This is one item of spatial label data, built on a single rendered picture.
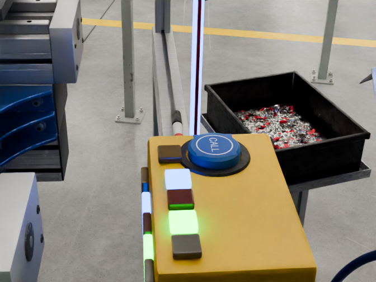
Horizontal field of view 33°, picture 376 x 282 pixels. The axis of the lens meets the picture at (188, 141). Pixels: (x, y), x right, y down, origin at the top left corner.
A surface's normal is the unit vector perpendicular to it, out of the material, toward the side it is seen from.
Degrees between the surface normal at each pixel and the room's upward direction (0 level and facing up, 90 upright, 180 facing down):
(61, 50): 90
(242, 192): 0
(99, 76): 0
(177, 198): 0
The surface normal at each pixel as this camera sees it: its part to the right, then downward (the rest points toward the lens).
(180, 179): 0.02, -0.85
